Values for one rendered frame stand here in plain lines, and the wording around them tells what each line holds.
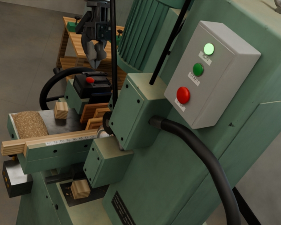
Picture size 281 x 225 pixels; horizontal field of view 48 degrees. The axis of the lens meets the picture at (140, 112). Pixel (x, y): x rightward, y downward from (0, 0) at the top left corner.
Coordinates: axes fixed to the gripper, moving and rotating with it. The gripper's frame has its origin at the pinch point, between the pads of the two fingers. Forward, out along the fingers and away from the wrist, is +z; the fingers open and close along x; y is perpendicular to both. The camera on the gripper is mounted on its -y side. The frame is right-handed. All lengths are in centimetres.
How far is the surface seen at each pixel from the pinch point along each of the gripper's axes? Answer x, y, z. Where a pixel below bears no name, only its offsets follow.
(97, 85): 3.1, -2.8, 7.6
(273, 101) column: 1, 66, 1
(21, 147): -27.2, 8.4, 22.8
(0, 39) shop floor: 21, -224, -4
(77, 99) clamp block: -3.5, -4.9, 12.8
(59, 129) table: -12.7, 0.6, 21.1
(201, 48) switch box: -12, 60, -8
